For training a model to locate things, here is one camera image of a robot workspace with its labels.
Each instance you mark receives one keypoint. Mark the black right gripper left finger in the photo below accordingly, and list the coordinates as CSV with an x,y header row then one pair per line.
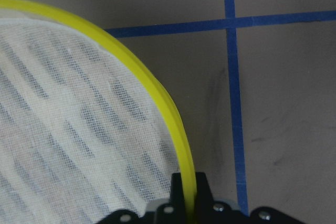
x,y
176,194

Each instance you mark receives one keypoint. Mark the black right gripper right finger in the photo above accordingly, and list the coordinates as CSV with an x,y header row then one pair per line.
x,y
204,195

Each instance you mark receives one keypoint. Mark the yellow steamer basket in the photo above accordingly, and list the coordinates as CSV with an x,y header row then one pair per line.
x,y
86,129

